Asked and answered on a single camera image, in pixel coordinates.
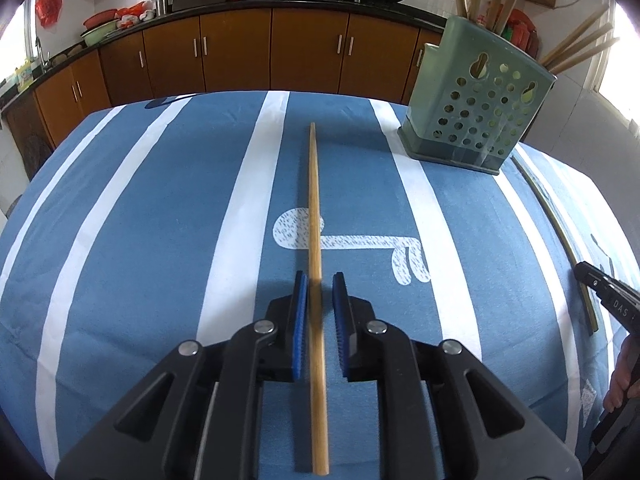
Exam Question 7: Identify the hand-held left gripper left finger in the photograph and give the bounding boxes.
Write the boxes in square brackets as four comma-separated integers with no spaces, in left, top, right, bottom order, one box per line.
[54,270,309,480]

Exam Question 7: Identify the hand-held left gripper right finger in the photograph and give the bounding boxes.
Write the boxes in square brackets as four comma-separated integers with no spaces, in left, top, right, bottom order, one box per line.
[331,271,585,480]

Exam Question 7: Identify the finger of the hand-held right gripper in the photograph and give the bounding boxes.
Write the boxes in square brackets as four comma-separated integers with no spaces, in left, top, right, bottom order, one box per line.
[574,261,640,333]

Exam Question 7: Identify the green perforated utensil holder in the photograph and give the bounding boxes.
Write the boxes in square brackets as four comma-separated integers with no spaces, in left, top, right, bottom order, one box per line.
[397,14,558,176]

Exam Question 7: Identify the person's right hand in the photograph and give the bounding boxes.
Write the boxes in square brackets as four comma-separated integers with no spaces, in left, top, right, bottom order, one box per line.
[602,331,640,413]

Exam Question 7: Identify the blue white striped cloth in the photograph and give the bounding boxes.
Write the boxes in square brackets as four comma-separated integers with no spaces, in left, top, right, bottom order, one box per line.
[0,90,640,480]

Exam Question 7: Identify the kitchen window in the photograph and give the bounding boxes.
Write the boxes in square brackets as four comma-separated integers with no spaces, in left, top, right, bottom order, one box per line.
[0,7,38,91]
[595,2,640,136]

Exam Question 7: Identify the red box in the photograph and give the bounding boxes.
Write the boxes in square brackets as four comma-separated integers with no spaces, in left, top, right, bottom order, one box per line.
[505,10,532,46]

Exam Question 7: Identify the wooden base cabinets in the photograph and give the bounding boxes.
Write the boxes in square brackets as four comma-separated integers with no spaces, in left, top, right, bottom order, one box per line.
[0,7,446,161]

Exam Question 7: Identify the black kitchen countertop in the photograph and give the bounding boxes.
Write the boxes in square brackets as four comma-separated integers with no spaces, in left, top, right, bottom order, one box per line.
[0,0,448,111]

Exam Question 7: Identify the green basin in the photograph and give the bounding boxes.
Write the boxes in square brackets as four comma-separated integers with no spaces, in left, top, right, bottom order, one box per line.
[80,25,121,47]

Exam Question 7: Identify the red plastic bag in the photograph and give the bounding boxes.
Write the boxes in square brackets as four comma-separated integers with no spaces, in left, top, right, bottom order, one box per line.
[116,2,155,28]

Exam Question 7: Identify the red basin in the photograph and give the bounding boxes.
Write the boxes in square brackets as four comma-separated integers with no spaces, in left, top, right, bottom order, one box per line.
[82,9,118,30]

